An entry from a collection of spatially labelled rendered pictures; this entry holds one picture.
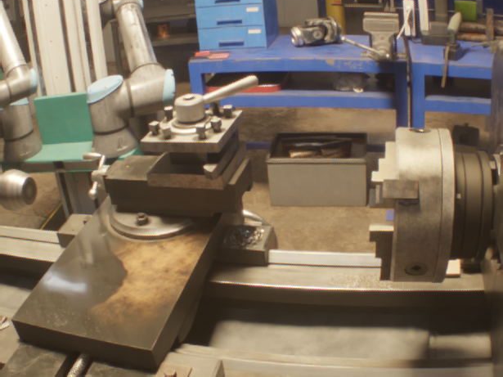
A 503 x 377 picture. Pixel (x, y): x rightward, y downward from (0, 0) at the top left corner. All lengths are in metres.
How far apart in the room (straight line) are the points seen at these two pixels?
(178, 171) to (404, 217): 0.52
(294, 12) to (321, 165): 4.87
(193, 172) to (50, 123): 1.31
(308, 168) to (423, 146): 2.17
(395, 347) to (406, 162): 0.48
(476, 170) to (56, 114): 1.80
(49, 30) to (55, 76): 0.21
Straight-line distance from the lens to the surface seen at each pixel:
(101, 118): 2.03
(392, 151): 0.97
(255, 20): 2.84
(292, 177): 3.01
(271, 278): 1.18
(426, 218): 0.79
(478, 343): 1.21
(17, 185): 1.14
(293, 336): 1.20
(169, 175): 1.13
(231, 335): 1.22
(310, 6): 7.59
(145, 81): 2.04
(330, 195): 3.04
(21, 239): 1.54
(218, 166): 1.08
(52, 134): 2.35
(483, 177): 0.84
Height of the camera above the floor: 1.55
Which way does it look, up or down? 28 degrees down
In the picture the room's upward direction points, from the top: 5 degrees counter-clockwise
